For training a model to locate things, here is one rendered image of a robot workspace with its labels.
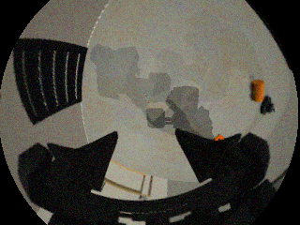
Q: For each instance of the orange cylinder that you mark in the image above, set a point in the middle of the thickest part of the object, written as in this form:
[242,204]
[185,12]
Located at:
[257,90]

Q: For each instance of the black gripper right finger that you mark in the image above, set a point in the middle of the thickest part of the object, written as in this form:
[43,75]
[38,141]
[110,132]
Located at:
[203,154]

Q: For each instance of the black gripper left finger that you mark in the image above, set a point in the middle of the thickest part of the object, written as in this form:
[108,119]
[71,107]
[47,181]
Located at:
[90,161]

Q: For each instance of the black round pedestal with silver shaft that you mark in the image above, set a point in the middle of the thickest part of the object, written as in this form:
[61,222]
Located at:
[267,106]

